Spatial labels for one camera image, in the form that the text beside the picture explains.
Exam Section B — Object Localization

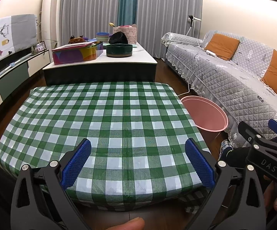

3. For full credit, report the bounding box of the green checked tablecloth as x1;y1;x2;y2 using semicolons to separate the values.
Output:
0;81;212;211

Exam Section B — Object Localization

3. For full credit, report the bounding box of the person's left hand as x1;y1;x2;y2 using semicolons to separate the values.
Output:
100;217;146;230

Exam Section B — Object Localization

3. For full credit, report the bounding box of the white cable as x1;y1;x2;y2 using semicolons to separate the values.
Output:
178;38;211;96

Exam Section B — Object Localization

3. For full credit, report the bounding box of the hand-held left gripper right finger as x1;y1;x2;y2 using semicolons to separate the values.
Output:
184;138;266;230

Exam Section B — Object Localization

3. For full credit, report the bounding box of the green round bowl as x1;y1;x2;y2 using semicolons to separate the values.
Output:
106;44;133;58

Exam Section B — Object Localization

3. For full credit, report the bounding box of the blue checked cloth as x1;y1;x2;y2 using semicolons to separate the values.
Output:
219;139;232;161

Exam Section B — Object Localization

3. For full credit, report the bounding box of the teal curtain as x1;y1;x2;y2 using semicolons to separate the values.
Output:
117;0;139;27

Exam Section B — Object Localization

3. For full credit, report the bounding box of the dark coffee table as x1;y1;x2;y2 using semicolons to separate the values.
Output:
42;42;158;85

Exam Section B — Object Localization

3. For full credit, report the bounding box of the brown teapot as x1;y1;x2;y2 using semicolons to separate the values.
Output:
69;35;85;45

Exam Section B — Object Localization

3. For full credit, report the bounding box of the pink printed bag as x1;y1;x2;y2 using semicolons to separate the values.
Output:
113;24;138;45

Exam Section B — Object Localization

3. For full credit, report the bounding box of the grey quilted sofa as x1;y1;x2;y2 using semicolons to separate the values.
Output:
161;30;277;149

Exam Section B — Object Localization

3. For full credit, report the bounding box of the black bowl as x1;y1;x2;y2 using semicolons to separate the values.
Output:
108;32;129;45

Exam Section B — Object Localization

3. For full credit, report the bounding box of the tv cabinet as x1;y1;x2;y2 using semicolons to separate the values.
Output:
0;50;51;101

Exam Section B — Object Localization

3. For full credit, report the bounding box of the stack of coloured bowls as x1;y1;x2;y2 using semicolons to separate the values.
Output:
96;32;110;43

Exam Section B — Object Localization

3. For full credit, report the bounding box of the pink plastic bin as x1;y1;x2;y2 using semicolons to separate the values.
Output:
180;95;229;132

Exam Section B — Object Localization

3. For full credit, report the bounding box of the white standing air conditioner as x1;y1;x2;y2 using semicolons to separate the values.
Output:
43;0;63;51

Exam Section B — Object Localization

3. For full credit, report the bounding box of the grey deer-print tv cover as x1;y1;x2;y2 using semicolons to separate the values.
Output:
0;14;38;64

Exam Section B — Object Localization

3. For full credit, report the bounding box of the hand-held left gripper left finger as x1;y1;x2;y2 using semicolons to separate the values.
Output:
10;138;92;230

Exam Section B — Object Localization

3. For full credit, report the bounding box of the grey curtain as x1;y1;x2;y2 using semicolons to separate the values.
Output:
59;0;122;46
135;0;203;59

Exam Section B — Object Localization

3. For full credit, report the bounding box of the thin green plant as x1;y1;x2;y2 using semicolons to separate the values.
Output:
37;17;57;51

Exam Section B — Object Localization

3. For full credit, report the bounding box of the colourful tin box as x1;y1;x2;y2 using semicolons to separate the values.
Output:
52;41;104;65

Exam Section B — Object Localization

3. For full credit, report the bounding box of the white rod blue grip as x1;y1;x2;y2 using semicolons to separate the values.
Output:
0;54;31;87

